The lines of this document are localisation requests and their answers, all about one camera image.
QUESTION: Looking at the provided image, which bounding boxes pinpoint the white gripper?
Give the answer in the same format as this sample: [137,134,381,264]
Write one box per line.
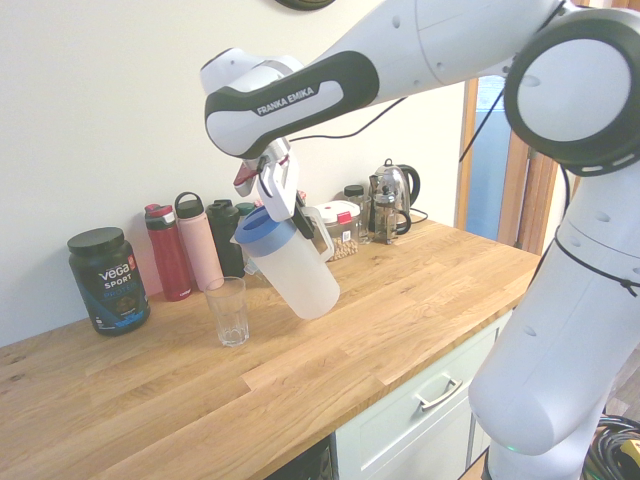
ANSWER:
[256,149,318,241]

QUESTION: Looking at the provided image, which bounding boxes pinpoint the translucent pitcher with blue lid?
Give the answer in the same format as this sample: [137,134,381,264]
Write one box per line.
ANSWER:
[230,205,341,321]

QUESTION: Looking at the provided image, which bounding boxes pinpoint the pink water bottle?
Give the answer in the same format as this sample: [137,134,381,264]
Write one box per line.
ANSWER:
[173,191,225,293]

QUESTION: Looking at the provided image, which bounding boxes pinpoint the red water bottle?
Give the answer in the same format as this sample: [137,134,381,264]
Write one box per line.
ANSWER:
[144,203,194,302]

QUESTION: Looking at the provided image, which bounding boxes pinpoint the plastic container with white lid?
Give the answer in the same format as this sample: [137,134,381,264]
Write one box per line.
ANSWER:
[319,200,362,262]

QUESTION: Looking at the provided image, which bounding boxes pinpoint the glass jar with black lid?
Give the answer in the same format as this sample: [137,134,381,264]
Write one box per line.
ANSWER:
[343,184,374,245]

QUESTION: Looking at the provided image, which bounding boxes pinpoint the glass french press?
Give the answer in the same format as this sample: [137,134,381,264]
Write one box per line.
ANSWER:
[371,177,413,245]

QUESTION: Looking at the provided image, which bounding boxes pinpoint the black shaker bottle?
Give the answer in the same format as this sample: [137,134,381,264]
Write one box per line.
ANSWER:
[205,199,246,279]

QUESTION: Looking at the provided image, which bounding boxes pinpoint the stainless steel electric kettle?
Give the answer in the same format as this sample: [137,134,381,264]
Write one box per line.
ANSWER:
[369,158,422,226]

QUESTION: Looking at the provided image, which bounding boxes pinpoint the clear drinking glass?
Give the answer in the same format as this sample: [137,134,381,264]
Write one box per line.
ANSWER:
[203,275,250,349]

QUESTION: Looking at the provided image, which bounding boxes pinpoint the black Vega protein tub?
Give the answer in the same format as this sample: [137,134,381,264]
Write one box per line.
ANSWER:
[67,226,152,337]

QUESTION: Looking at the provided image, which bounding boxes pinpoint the pale green cabinet drawer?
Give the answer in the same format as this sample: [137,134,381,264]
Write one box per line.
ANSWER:
[333,309,516,480]

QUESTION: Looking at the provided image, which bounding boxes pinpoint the dark under-counter appliance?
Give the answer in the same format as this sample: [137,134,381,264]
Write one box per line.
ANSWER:
[259,432,335,480]

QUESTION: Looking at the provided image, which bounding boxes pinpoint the yellow box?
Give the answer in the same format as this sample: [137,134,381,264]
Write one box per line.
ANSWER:
[617,438,640,480]

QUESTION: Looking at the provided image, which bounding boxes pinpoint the red and grey wrist camera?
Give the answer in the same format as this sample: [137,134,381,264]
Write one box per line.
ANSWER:
[232,159,265,198]

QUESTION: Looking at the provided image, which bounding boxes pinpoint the black round wall object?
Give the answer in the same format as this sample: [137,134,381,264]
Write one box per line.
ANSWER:
[273,0,337,12]

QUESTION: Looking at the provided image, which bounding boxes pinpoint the silver drawer handle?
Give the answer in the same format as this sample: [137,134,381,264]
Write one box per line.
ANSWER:
[413,374,464,412]

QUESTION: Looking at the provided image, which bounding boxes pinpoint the wooden door frame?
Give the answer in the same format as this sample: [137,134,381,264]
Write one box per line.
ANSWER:
[460,74,584,257]

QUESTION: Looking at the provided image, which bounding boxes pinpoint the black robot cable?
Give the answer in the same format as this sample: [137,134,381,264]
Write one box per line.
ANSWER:
[284,54,640,301]

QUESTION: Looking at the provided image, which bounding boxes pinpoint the coiled black cables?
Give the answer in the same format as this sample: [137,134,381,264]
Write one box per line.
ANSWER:
[582,412,640,480]

